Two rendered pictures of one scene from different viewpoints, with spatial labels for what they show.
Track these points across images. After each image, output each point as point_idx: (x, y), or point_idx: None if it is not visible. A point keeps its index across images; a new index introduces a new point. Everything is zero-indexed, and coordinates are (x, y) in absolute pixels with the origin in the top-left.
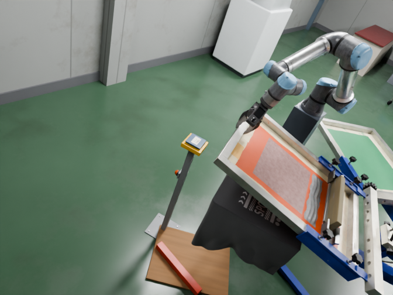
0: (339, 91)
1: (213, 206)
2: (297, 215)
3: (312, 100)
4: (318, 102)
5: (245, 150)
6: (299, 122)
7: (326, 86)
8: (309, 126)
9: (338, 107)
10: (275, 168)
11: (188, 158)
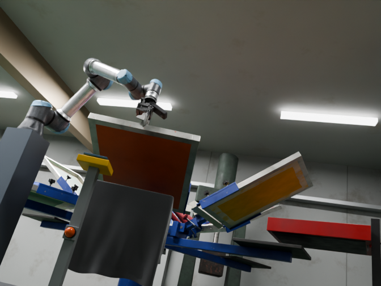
0: (74, 109)
1: (172, 203)
2: (173, 184)
3: (41, 122)
4: (44, 124)
5: (156, 144)
6: (36, 148)
7: (51, 107)
8: (43, 151)
9: (63, 127)
10: (146, 161)
11: (92, 191)
